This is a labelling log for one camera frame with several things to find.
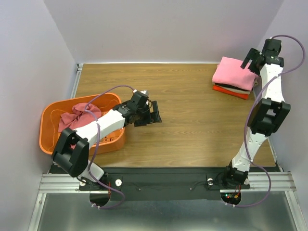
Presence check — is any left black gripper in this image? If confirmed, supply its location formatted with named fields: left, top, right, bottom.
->
left=135, top=101, right=162, bottom=127

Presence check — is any light pink t shirt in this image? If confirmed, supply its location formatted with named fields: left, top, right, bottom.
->
left=212, top=56, right=257, bottom=91

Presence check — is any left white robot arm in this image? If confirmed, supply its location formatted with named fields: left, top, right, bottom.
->
left=51, top=90, right=162, bottom=190

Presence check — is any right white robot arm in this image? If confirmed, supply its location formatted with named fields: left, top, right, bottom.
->
left=221, top=38, right=291, bottom=188

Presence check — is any folded beige t shirt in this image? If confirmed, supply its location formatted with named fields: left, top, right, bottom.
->
left=225, top=87, right=253, bottom=94

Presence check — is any folded orange t shirt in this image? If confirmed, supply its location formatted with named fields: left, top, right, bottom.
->
left=212, top=85, right=249, bottom=100

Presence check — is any folded black t shirt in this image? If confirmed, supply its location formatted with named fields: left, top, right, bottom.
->
left=213, top=83, right=251, bottom=91

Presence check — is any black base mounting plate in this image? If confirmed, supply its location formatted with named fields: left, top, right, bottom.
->
left=79, top=167, right=250, bottom=202

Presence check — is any dusty rose shirt in basket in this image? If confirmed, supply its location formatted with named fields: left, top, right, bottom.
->
left=58, top=103, right=102, bottom=132

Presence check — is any orange plastic basket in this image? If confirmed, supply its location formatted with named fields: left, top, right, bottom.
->
left=39, top=93, right=126, bottom=154

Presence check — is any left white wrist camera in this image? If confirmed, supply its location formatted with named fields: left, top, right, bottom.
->
left=133, top=89, right=149, bottom=96

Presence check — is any aluminium frame rail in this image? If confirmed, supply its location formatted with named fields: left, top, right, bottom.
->
left=38, top=64, right=83, bottom=194

